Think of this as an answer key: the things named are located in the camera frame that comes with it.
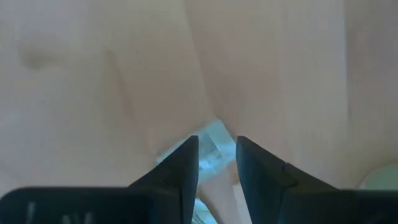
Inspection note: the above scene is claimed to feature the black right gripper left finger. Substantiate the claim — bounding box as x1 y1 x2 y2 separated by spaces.
0 135 200 224

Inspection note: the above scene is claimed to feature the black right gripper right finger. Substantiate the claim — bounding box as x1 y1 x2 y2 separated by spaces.
235 136 398 224

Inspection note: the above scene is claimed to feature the green white ceramic mug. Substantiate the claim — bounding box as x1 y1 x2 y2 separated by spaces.
357 164 398 191

